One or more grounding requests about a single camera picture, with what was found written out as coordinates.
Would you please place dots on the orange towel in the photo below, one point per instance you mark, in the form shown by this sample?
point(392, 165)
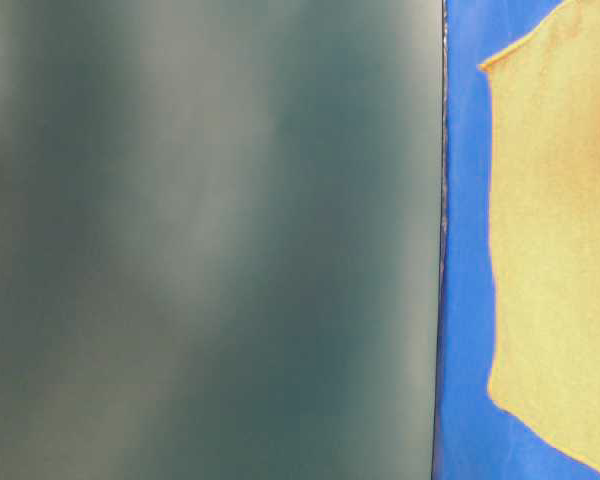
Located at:
point(544, 229)

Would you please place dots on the grey blurred foreground panel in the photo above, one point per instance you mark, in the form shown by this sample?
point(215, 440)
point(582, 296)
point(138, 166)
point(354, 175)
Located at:
point(219, 239)

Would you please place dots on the blue tablecloth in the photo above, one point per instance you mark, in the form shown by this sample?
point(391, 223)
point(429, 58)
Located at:
point(475, 439)

